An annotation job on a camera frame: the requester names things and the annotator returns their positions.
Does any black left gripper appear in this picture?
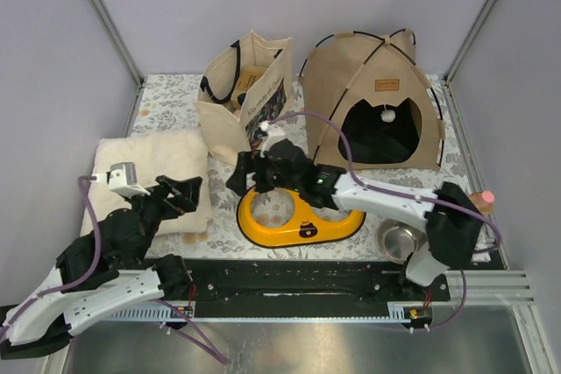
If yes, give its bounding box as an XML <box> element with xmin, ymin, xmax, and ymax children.
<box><xmin>126</xmin><ymin>174</ymin><xmax>204</xmax><ymax>265</ymax></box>

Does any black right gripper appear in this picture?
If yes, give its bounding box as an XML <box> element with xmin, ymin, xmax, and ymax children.
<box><xmin>226</xmin><ymin>150</ymin><xmax>302</xmax><ymax>197</ymax></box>

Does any white fluffy cushion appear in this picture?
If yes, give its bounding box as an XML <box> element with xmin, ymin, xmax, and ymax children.
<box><xmin>94</xmin><ymin>128</ymin><xmax>211</xmax><ymax>236</ymax></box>

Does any beige pet tent fabric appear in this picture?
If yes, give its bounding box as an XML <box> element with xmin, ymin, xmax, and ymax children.
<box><xmin>300</xmin><ymin>27</ymin><xmax>446</xmax><ymax>172</ymax></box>

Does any black tent pole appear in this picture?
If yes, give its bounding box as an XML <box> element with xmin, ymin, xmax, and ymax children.
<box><xmin>300</xmin><ymin>30</ymin><xmax>417</xmax><ymax>163</ymax></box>
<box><xmin>384</xmin><ymin>28</ymin><xmax>446</xmax><ymax>166</ymax></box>

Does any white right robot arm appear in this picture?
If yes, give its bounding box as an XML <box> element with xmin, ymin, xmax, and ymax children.
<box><xmin>226</xmin><ymin>139</ymin><xmax>485</xmax><ymax>300</ymax></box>

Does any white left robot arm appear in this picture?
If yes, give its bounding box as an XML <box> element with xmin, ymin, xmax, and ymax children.
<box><xmin>1</xmin><ymin>170</ymin><xmax>202</xmax><ymax>360</ymax></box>

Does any stainless steel pet bowl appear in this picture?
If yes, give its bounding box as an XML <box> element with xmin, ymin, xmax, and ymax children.
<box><xmin>377</xmin><ymin>219</ymin><xmax>427</xmax><ymax>264</ymax></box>

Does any yellow double bowl stand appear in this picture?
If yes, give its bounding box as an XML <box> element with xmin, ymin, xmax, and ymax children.
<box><xmin>236</xmin><ymin>187</ymin><xmax>366</xmax><ymax>249</ymax></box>

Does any cream canvas tote bag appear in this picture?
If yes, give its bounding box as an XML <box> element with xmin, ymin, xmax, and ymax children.
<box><xmin>195</xmin><ymin>32</ymin><xmax>295</xmax><ymax>166</ymax></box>

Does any brown cardboard box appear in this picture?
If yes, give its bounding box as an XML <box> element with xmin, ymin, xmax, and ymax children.
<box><xmin>231</xmin><ymin>66</ymin><xmax>266</xmax><ymax>109</ymax></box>

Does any floral table mat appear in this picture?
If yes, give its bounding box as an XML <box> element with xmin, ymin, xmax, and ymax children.
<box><xmin>94</xmin><ymin>72</ymin><xmax>496</xmax><ymax>261</ymax></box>

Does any white pompom toy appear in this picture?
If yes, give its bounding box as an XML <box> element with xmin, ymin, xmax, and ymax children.
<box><xmin>380</xmin><ymin>106</ymin><xmax>396</xmax><ymax>123</ymax></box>

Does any pink capped bottle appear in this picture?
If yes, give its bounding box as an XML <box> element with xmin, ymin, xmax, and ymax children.
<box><xmin>468</xmin><ymin>190</ymin><xmax>495</xmax><ymax>216</ymax></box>

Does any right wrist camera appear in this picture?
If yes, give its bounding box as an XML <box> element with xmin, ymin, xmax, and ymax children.
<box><xmin>259</xmin><ymin>121</ymin><xmax>287</xmax><ymax>158</ymax></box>

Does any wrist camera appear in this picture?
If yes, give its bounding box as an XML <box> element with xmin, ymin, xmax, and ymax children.
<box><xmin>92</xmin><ymin>162</ymin><xmax>150</xmax><ymax>198</ymax></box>
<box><xmin>259</xmin><ymin>121</ymin><xmax>287</xmax><ymax>158</ymax></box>

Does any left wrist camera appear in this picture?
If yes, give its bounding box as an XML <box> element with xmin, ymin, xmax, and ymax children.
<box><xmin>92</xmin><ymin>162</ymin><xmax>150</xmax><ymax>198</ymax></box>

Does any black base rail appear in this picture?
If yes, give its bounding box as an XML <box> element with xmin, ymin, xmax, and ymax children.
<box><xmin>170</xmin><ymin>258</ymin><xmax>451</xmax><ymax>309</ymax></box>

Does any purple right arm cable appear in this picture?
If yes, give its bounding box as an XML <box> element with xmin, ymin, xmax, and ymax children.
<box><xmin>266</xmin><ymin>111</ymin><xmax>503</xmax><ymax>334</ymax></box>

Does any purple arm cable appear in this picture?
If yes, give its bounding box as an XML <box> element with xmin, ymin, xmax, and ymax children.
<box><xmin>266</xmin><ymin>111</ymin><xmax>503</xmax><ymax>334</ymax></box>
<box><xmin>0</xmin><ymin>174</ymin><xmax>229</xmax><ymax>366</ymax></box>

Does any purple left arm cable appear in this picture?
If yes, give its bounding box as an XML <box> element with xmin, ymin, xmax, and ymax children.
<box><xmin>0</xmin><ymin>174</ymin><xmax>229</xmax><ymax>366</ymax></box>

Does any white slotted cable duct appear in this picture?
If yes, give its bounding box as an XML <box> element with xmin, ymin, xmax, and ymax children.
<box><xmin>105</xmin><ymin>302</ymin><xmax>418</xmax><ymax>325</ymax></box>

